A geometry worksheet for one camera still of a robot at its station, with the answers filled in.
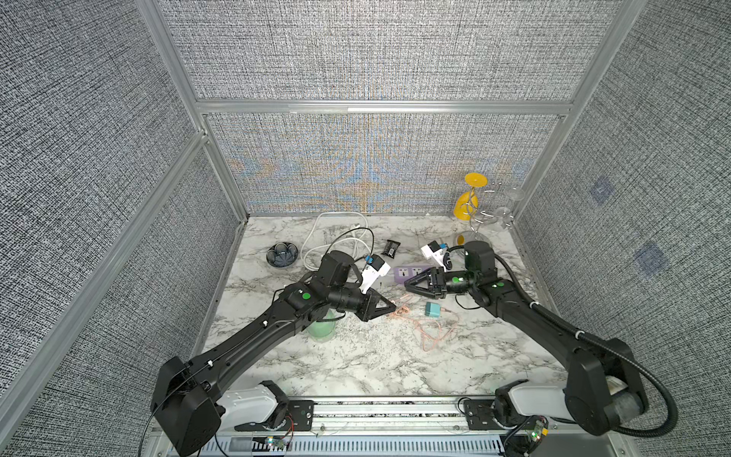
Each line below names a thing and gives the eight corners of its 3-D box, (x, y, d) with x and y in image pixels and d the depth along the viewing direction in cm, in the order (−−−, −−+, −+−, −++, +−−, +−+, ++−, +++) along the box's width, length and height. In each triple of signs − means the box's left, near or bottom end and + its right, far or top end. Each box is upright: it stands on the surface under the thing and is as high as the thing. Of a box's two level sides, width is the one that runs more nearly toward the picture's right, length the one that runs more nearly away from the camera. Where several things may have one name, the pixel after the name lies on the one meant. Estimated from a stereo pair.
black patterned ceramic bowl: (268, 270, 105) (264, 261, 101) (273, 251, 111) (269, 242, 106) (297, 270, 105) (294, 261, 101) (300, 251, 111) (297, 242, 106)
